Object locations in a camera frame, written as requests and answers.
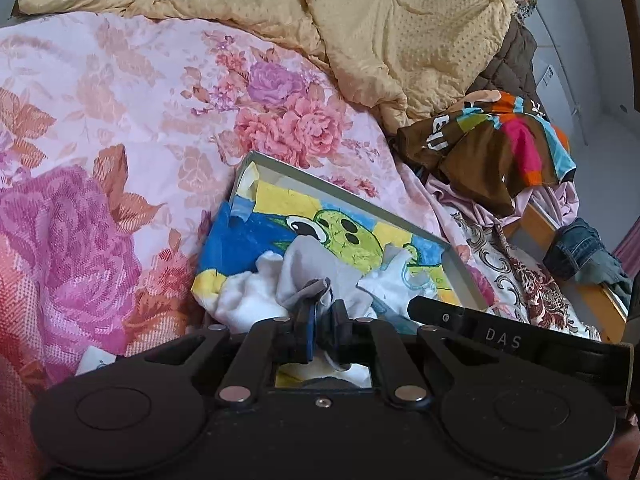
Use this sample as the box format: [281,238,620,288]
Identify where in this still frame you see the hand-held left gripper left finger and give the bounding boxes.
[127,305,321,406]

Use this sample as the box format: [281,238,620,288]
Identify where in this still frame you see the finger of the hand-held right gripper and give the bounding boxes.
[407,296,472,339]

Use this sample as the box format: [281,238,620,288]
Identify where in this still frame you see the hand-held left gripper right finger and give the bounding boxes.
[320,300,516,407]

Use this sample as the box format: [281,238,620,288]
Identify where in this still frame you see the white sock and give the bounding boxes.
[356,249,453,323]

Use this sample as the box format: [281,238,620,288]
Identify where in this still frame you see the grey cloth garment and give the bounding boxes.
[276,236,373,322]

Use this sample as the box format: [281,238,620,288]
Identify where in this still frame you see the white waffle towel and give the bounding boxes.
[212,251,288,335]

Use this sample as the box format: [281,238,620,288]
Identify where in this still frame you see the grey shallow box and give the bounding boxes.
[227,151,488,341]

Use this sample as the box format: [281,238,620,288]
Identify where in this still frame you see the grey-green garment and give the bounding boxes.
[575,251,633,311]

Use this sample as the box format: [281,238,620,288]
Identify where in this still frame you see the blue jeans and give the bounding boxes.
[542,217,613,281]

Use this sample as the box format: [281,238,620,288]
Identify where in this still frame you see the yellow blue cartoon cloth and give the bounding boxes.
[192,170,463,341]

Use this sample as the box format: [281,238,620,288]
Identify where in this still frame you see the lilac cloth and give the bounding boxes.
[425,170,581,241]

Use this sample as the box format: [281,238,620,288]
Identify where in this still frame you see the brown multicolour striped garment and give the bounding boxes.
[396,89,577,218]

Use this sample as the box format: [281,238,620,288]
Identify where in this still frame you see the white air conditioner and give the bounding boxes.
[531,42,588,148]

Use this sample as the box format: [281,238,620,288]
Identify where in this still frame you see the brown quilted coat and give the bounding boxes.
[470,17,543,98]

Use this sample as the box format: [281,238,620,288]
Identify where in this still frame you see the beige dotted quilt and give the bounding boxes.
[17,0,518,126]

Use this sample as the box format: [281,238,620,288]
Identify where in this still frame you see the pink floral quilt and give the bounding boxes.
[0,10,481,480]

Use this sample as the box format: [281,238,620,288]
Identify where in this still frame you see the wooden bed frame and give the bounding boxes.
[502,202,628,343]

